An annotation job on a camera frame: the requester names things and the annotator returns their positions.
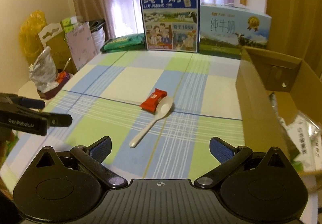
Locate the pink paper bag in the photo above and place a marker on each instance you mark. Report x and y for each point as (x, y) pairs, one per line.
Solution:
(81, 45)

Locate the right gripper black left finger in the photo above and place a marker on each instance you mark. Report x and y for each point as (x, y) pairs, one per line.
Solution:
(91, 158)

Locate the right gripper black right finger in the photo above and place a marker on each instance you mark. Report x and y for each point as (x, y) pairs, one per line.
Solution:
(230, 158)

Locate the yellow plastic bag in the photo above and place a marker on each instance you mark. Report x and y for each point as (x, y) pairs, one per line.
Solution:
(29, 41)

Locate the red candy packet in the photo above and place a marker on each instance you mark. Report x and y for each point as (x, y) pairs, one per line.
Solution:
(151, 103)

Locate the brown wooden door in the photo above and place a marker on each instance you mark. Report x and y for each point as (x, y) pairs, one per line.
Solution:
(296, 30)

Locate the white spoon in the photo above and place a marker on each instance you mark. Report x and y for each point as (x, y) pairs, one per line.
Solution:
(162, 110)

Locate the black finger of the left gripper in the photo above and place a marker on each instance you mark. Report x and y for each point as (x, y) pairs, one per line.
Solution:
(54, 118)
(22, 101)

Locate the brown cardboard box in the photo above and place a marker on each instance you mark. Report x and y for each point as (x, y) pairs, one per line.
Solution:
(271, 85)

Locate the light blue milk carton box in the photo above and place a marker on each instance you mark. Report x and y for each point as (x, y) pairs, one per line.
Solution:
(225, 30)

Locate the dark red tissue box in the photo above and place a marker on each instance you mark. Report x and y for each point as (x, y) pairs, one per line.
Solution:
(56, 86)

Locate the green plastic package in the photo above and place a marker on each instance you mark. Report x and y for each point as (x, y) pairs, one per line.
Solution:
(124, 43)

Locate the silver foil bag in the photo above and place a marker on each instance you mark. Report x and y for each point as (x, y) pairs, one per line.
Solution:
(276, 104)

